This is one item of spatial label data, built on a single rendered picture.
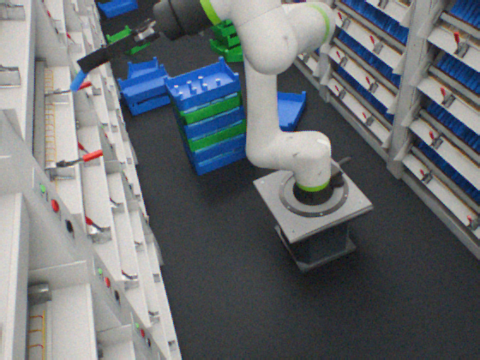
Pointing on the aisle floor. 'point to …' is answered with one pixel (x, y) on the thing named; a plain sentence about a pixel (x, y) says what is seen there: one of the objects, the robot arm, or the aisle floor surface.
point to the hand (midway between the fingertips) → (96, 58)
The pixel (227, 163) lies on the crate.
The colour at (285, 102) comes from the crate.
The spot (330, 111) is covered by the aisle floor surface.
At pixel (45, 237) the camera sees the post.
